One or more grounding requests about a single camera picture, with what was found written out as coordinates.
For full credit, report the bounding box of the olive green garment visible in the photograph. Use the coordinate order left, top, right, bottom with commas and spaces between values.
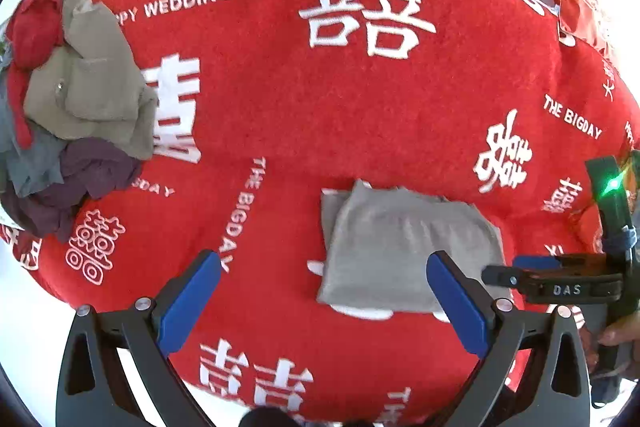
22, 0, 160, 160

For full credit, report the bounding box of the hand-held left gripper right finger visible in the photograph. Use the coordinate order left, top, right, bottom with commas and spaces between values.
426, 249, 593, 427

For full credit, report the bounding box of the grey-blue garment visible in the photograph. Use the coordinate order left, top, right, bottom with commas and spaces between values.
0, 72, 67, 198

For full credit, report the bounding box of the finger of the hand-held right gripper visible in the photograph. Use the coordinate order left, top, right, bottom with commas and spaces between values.
512, 254, 609, 274
481, 264, 532, 292

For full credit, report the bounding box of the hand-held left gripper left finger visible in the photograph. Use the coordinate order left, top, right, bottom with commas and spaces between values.
56, 248, 223, 427

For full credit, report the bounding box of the person's right hand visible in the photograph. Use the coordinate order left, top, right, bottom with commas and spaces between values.
597, 321, 640, 360

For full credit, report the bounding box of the grey sweater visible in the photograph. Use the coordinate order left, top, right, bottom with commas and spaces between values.
316, 179, 514, 314

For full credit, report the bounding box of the red printed blanket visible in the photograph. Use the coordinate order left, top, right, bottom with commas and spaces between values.
0, 0, 640, 426

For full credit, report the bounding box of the red garment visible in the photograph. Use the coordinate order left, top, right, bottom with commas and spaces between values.
6, 0, 67, 148

